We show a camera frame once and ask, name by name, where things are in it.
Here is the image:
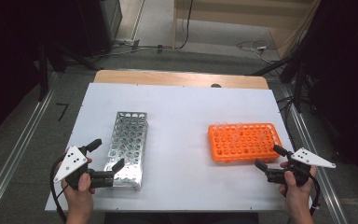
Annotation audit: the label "person's left hand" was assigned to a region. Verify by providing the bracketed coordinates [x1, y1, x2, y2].
[60, 158, 97, 213]

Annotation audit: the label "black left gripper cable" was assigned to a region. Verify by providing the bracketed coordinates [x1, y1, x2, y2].
[49, 155, 68, 224]

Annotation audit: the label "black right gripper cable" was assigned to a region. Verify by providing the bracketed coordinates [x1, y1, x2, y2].
[306, 173, 322, 217]

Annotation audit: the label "white floor cable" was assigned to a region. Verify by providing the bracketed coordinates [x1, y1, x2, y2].
[236, 39, 274, 64]

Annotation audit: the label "orange plastic tube rack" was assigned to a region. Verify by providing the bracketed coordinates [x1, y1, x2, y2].
[207, 122, 283, 164]

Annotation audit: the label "wooden platform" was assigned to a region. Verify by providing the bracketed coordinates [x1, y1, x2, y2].
[172, 0, 321, 60]

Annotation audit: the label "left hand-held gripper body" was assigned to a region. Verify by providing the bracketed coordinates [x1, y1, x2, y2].
[53, 145, 116, 190]

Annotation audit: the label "black tripod stand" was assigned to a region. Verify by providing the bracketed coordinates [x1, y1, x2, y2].
[248, 50, 320, 114]

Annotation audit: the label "black cabinet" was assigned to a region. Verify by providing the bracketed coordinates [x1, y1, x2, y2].
[45, 0, 124, 59]

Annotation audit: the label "grey floor cables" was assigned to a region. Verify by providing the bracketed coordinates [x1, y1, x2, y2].
[97, 37, 174, 60]

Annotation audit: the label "white table board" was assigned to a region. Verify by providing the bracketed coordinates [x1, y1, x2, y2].
[45, 82, 315, 213]

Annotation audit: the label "perforated metal tube rack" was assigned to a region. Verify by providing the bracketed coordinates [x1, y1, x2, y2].
[103, 111, 149, 191]

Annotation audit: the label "black metal stand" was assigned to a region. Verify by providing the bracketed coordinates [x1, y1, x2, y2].
[36, 39, 102, 103]

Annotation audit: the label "black hanging cable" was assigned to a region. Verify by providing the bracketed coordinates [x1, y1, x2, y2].
[175, 0, 195, 50]

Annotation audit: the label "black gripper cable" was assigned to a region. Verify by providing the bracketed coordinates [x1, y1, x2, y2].
[306, 173, 322, 217]
[49, 155, 68, 224]

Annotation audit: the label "metal floor rail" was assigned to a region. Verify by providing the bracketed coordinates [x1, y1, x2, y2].
[279, 83, 350, 224]
[0, 72, 60, 224]

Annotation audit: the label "wooden table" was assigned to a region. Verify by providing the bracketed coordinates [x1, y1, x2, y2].
[92, 69, 269, 91]

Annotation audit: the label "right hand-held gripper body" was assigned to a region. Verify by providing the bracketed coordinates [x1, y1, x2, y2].
[265, 147, 337, 188]

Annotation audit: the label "person's right hand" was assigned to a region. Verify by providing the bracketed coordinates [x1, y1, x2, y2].
[278, 161, 319, 213]

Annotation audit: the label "dark curtain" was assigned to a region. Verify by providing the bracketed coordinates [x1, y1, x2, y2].
[0, 0, 49, 147]
[292, 0, 358, 188]

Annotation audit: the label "clear test tube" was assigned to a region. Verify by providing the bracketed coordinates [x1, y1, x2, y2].
[233, 122, 245, 139]
[214, 120, 227, 133]
[257, 124, 269, 141]

